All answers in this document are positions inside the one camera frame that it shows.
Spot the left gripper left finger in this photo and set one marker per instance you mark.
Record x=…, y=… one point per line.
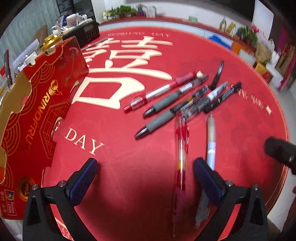
x=80, y=181

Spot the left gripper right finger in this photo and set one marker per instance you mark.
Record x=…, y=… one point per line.
x=211, y=182

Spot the white blue patterned pen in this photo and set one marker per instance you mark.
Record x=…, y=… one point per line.
x=203, y=210

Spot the red pen pink grip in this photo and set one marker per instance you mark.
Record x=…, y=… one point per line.
x=179, y=193

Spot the clear white label pen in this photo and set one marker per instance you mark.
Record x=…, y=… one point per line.
x=198, y=106

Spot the black marker pen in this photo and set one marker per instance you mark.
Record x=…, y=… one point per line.
x=217, y=102

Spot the grey grip pen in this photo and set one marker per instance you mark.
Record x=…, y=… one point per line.
x=165, y=117
x=168, y=100

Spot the thin black marker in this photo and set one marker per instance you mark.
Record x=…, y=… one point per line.
x=217, y=76

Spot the clear red gel pen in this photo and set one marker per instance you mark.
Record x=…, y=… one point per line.
x=144, y=98

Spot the red cardboard fruit box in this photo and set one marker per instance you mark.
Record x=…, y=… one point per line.
x=40, y=96

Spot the round red wedding rug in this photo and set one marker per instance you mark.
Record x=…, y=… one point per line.
x=131, y=198

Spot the blue plastic bag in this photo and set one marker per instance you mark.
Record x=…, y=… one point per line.
x=225, y=42

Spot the potted plant right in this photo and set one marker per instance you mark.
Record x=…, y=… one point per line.
x=248, y=34

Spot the smartphone on stand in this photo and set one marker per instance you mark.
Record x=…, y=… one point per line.
x=8, y=75

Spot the gold lid glass jar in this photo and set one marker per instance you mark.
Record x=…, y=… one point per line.
x=50, y=43

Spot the brown chair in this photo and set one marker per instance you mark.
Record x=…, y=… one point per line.
x=40, y=35

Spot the black radio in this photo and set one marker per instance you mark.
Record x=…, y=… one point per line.
x=84, y=33

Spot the white mug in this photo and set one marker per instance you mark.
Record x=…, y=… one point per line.
x=75, y=19

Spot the green potted plant left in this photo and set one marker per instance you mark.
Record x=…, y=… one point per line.
x=122, y=11

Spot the small doll figurine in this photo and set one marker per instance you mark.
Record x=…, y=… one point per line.
x=140, y=10

